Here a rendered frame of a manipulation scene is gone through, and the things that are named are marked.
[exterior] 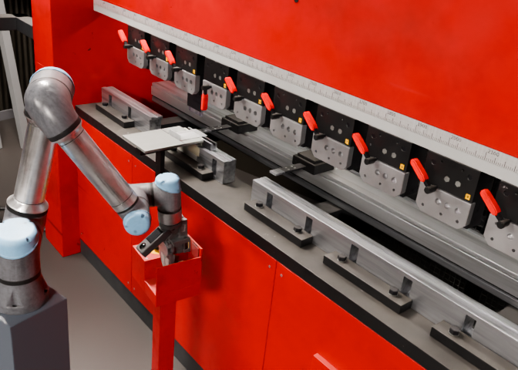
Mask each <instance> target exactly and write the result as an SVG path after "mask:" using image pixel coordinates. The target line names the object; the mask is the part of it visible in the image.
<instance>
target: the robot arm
mask: <svg viewBox="0 0 518 370"><path fill-rule="evenodd" d="M74 94H75V85H74V82H73V81H72V78H71V76H70V75H69V74H68V73H67V72H65V71H64V70H62V69H60V68H56V67H45V68H42V69H40V70H38V71H37V72H35V73H34V74H33V75H32V77H31V79H30V81H29V86H28V88H27V90H26V91H25V95H24V104H25V108H24V116H25V117H26V118H27V120H28V124H27V128H26V133H25V140H24V144H23V148H22V155H21V159H20V164H19V169H18V176H17V180H16V184H15V192H14V194H12V195H11V196H10V197H8V199H7V201H6V205H5V213H4V217H3V221H2V223H0V313H2V314H5V315H24V314H28V313H31V312H33V311H36V310H38V309H40V308H41V307H42V306H43V305H44V304H45V303H46V302H47V301H48V299H49V287H48V285H47V283H46V282H45V279H44V277H43V276H42V273H41V263H40V247H41V243H42V235H43V231H44V227H45V223H46V217H47V213H48V209H49V204H48V202H47V201H46V200H45V195H46V191H47V187H48V184H49V178H50V173H51V169H52V163H53V160H54V156H55V151H56V145H57V144H59V146H60V147H61V148H62V149H63V150H64V152H65V153H66V154H67V155H68V156H69V158H70V159H71V160H72V161H73V162H74V164H75V165H76V166H77V167H78V168H79V169H80V170H81V172H82V173H83V174H84V175H85V176H86V178H87V179H88V180H89V181H90V183H91V184H92V185H93V186H94V187H95V188H96V189H97V190H98V191H99V193H100V194H101V195H102V196H103V198H104V199H105V200H106V201H107V203H108V204H109V205H110V206H111V208H113V209H114V210H115V211H116V213H117V214H118V215H119V216H120V218H121V219H122V220H123V226H124V227H125V230H126V231H127V232H128V233H129V234H132V235H135V236H139V235H142V234H145V233H146V232H147V231H148V230H149V229H150V226H151V220H152V217H151V215H150V207H157V215H158V221H159V226H158V227H157V228H156V229H155V230H154V231H153V232H152V233H151V234H150V235H149V236H147V237H146V238H145V239H144V240H143V241H142V242H141V243H140V244H139V245H137V246H136V249H137V250H138V251H139V252H140V253H141V254H142V255H143V256H144V257H147V256H148V255H149V254H150V253H151V252H152V251H153V250H154V249H155V248H157V247H158V246H159V252H160V260H161V261H162V265H163V266H166V265H168V264H174V263H177V262H181V261H178V260H179V256H178V255H175V254H180V253H183V252H184V253H186V252H189V251H190V237H189V236H188V234H187V218H185V217H184V216H183V215H182V207H181V187H180V178H179V177H178V176H177V175H176V174H175V173H163V174H159V175H158V176H157V177H156V180H155V182H152V183H135V184H129V183H127V182H126V181H125V179H124V178H123V177H122V175H121V174H120V173H119V171H118V170H117V169H116V168H115V167H114V166H113V164H112V163H111V162H110V161H109V159H108V158H107V157H106V155H105V154H104V153H103V152H102V150H101V149H100V148H99V147H98V146H97V145H96V143H95V142H94V141H93V139H92V138H91V137H90V135H89V134H88V133H87V132H86V131H85V130H84V129H83V127H82V120H81V118H80V117H79V116H78V114H77V113H76V111H75V110H74V107H73V105H72V99H73V96H74ZM188 242H189V248H188Z"/></svg>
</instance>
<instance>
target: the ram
mask: <svg viewBox="0 0 518 370"><path fill-rule="evenodd" d="M102 1H104V2H108V3H110V4H112V5H116V6H118V7H120V8H124V9H126V10H128V11H131V12H134V13H136V14H138V15H142V16H144V17H147V18H149V19H152V20H154V21H157V22H160V23H163V24H165V25H168V26H170V27H173V28H175V29H179V30H181V31H183V32H186V33H189V34H191V35H195V36H197V37H199V38H202V39H205V40H207V41H209V42H213V43H215V44H218V45H221V46H223V47H225V48H228V49H231V50H234V51H235V52H239V53H241V54H244V55H246V56H250V57H251V58H254V59H257V60H260V61H262V62H266V63H267V64H270V65H273V66H276V67H278V68H280V69H283V70H286V71H289V72H292V73H294V74H296V75H299V76H302V77H305V78H306V79H310V80H312V81H315V82H318V83H320V84H322V85H325V86H328V87H331V88H333V89H336V90H338V91H341V92H344V93H347V94H349V95H351V96H354V97H357V98H359V99H363V100H364V101H367V102H370V103H373V104H375V105H377V106H380V107H383V108H386V109H389V110H391V111H393V112H396V113H399V114H402V115H403V116H407V117H409V118H412V119H415V120H418V121H419V122H422V123H425V124H428V125H430V126H434V127H435V128H438V129H440V130H444V131H446V132H448V133H451V134H454V135H456V136H460V137H462V138H464V139H467V140H470V141H472V142H474V143H478V144H480V145H483V146H486V147H488V148H490V149H493V150H496V151H499V152H501V153H504V154H506V155H509V156H512V157H515V158H517V159H518V0H102ZM93 8H94V11H97V12H99V13H102V14H104V15H107V16H109V17H111V18H113V19H116V20H118V21H121V22H124V23H126V24H127V25H131V26H133V27H135V28H138V29H140V30H143V31H144V32H148V33H150V34H152V35H155V36H157V37H159V38H162V39H165V40H167V41H168V42H172V43H174V44H176V45H179V46H181V47H184V48H185V49H189V50H190V51H193V52H195V53H198V54H200V55H202V56H205V57H207V58H209V59H212V60H215V61H217V62H220V63H222V64H224V65H226V66H230V67H231V68H234V69H236V70H239V71H241V72H244V73H246V74H248V75H250V76H253V77H255V78H258V79H261V80H263V81H265V82H268V83H270V84H272V85H274V86H277V87H280V88H282V89H285V90H287V91H289V92H291V93H294V94H296V95H299V96H302V97H304V98H305V99H309V100H311V101H313V102H315V103H318V104H321V105H323V106H326V107H328V108H330V109H333V110H335V111H337V112H340V113H342V114H345V115H346V116H350V117H351V118H354V119H357V120H359V121H361V122H363V123H367V124H368V125H371V126H373V127H376V128H378V129H381V130H383V131H386V132H387V133H391V134H392V135H395V136H398V137H400V138H402V139H404V140H408V141H409V142H411V143H414V144H417V145H419V146H422V147H424V148H426V149H428V150H431V151H433V152H436V153H438V154H441V155H443V156H446V157H448V158H450V159H452V160H455V161H458V162H460V163H463V164H465V165H467V166H469V167H472V168H474V169H477V170H479V171H482V172H484V173H487V174H489V175H491V176H493V177H496V178H498V179H501V180H504V181H506V182H507V183H511V184H513V185H515V186H517V187H518V173H515V172H513V171H511V170H508V169H505V168H503V167H501V166H497V165H496V164H493V163H490V162H488V161H485V160H482V159H480V158H478V157H476V156H473V155H470V154H468V153H465V152H463V151H461V150H458V149H455V148H453V147H451V146H447V145H446V144H443V143H440V142H438V141H435V140H432V139H430V138H428V137H426V136H423V135H420V134H418V133H415V132H412V131H411V130H408V129H405V128H403V127H400V126H397V125H395V124H393V123H390V122H388V121H385V120H383V119H380V118H378V117H376V116H373V115H370V114H368V113H365V112H362V111H361V110H358V109H355V108H353V107H350V106H347V105H345V104H343V103H340V102H338V101H335V100H333V99H330V98H328V97H326V96H323V95H320V94H318V93H316V92H312V91H311V90H308V89H305V88H303V87H300V86H297V85H295V84H293V83H290V82H287V81H285V80H283V79H279V78H278V77H275V76H272V75H270V74H267V73H266V72H262V71H260V70H258V69H255V68H252V67H250V66H247V65H245V64H243V63H240V62H237V61H235V60H233V59H229V58H227V57H225V56H223V55H220V54H217V53H215V52H212V51H210V50H208V49H205V48H202V47H200V46H198V45H194V44H193V43H190V42H187V41H185V40H182V39H179V38H177V37H175V36H173V35H170V34H167V33H165V32H162V31H160V30H158V29H155V28H152V27H150V26H148V25H144V24H143V23H140V22H137V21H135V20H132V19H131V18H127V17H125V16H123V15H120V14H117V13H115V12H112V11H110V10H108V9H105V8H102V7H100V6H98V5H94V4H93Z"/></svg>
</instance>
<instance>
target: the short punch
mask: <svg viewBox="0 0 518 370"><path fill-rule="evenodd" d="M201 96H202V95H197V94H193V95H192V94H190V93H187V105H188V106H189V111H191V112H193V113H196V114H197V115H198V116H201V117H203V113H205V110H204V111H203V110H201Z"/></svg>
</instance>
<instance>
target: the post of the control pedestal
mask: <svg viewBox="0 0 518 370"><path fill-rule="evenodd" d="M175 318H176V301H175V302H172V303H169V304H164V305H161V306H159V307H155V305H153V346H152V370H173V352H174V335H175Z"/></svg>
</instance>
